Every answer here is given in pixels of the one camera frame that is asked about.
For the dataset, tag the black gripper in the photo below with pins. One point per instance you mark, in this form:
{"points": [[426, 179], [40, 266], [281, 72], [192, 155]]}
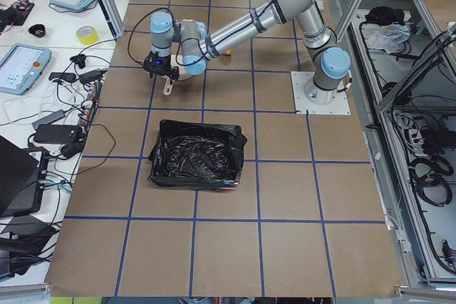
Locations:
{"points": [[166, 67]]}

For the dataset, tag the beige plastic dustpan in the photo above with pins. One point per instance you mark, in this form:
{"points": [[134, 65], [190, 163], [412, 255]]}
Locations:
{"points": [[177, 73]]}

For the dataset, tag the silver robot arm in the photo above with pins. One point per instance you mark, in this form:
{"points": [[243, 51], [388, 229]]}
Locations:
{"points": [[187, 44]]}

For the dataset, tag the bin with black bag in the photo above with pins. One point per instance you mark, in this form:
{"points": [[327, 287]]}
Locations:
{"points": [[197, 155]]}

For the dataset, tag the yellow tape roll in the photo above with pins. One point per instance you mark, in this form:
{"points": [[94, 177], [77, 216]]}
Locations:
{"points": [[87, 35]]}

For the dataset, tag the black power brick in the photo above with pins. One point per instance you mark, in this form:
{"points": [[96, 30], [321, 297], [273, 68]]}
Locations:
{"points": [[57, 134]]}

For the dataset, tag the black round dish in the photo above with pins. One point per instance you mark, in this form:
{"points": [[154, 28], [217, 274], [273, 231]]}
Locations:
{"points": [[37, 30]]}

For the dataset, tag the teach pendant tablet near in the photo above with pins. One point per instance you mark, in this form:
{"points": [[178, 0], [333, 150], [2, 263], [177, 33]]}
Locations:
{"points": [[21, 67]]}

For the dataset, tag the black laptop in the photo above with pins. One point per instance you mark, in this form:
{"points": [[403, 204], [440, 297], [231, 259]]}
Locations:
{"points": [[22, 174]]}

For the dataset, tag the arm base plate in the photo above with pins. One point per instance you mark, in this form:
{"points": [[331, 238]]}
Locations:
{"points": [[310, 100]]}

